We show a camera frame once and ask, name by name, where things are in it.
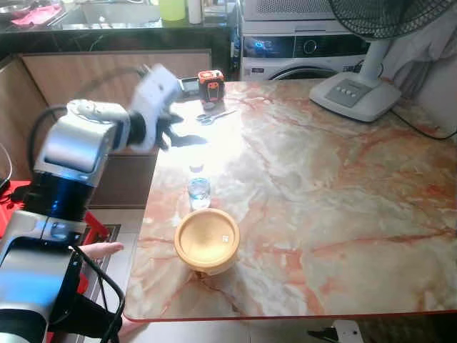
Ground person's bare hand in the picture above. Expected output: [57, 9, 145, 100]
[77, 242, 124, 262]
[120, 317, 149, 341]

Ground metal scissors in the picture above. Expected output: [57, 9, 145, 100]
[196, 108, 238, 126]

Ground black handheld device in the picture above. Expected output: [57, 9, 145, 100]
[179, 77, 202, 98]

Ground wooden kitchen cabinet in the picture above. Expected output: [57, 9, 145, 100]
[0, 49, 214, 209]

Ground round wooden bowl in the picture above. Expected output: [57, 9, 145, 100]
[174, 207, 242, 277]

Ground white plastic bottle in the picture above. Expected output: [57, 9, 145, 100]
[187, 0, 204, 25]

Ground green plastic cup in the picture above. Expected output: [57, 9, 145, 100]
[159, 0, 187, 21]

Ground steel kitchen sink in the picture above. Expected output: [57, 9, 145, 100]
[61, 0, 161, 29]

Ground white washing machine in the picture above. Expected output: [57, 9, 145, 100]
[239, 0, 401, 81]

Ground marble table with red edge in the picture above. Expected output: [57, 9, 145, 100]
[123, 77, 457, 324]

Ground pink cloth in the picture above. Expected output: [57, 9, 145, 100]
[11, 4, 63, 28]

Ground white standing fan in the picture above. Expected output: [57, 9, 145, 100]
[308, 0, 457, 123]

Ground grey hanging garment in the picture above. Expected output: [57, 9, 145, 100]
[396, 4, 457, 81]

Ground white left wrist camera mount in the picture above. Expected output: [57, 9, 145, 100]
[131, 63, 184, 152]

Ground black fan power cable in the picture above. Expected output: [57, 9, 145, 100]
[389, 106, 457, 141]

